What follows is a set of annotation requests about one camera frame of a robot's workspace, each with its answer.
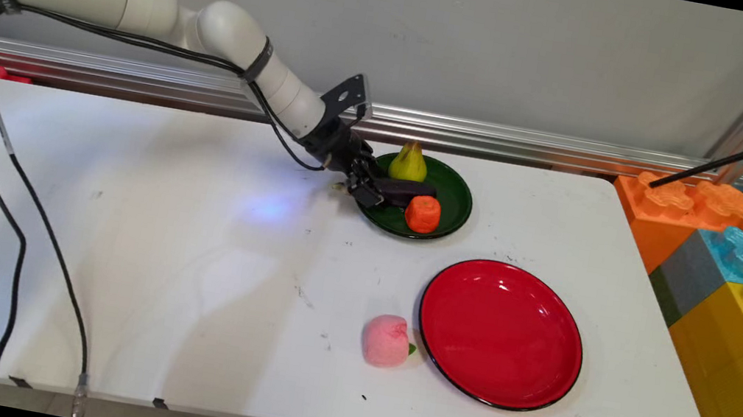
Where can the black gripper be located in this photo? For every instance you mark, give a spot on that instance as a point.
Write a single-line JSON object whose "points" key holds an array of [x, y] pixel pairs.
{"points": [[336, 147]]}

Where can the purple toy eggplant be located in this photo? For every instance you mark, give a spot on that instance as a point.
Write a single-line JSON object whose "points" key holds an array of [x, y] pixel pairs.
{"points": [[411, 192]]}

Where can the yellow-green toy pear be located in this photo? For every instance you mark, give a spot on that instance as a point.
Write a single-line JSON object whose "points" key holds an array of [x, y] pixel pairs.
{"points": [[409, 164]]}

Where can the orange toy persimmon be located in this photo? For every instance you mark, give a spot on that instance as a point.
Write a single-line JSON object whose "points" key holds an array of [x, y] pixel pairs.
{"points": [[423, 214]]}

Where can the dark green plate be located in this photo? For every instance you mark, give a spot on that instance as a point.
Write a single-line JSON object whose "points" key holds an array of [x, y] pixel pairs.
{"points": [[454, 207]]}

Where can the pink toy peach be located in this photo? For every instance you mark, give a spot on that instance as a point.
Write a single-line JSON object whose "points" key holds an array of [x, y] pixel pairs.
{"points": [[385, 341]]}

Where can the red plate with black rim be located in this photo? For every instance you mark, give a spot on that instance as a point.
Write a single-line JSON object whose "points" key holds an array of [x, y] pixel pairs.
{"points": [[501, 333]]}

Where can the orange foam block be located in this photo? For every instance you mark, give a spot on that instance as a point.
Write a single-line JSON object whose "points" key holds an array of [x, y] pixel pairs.
{"points": [[662, 210]]}

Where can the black table edge clip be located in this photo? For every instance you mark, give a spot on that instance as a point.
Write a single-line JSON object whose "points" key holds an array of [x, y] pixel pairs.
{"points": [[21, 381], [161, 403]]}

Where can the grey foam block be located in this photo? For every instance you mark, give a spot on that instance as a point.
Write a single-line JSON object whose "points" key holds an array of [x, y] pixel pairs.
{"points": [[692, 278]]}

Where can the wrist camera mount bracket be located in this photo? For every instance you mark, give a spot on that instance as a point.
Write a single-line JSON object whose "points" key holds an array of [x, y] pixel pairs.
{"points": [[348, 95]]}

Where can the horizontal aluminium rail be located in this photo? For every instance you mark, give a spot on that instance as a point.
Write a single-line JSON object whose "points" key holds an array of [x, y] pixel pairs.
{"points": [[538, 147]]}

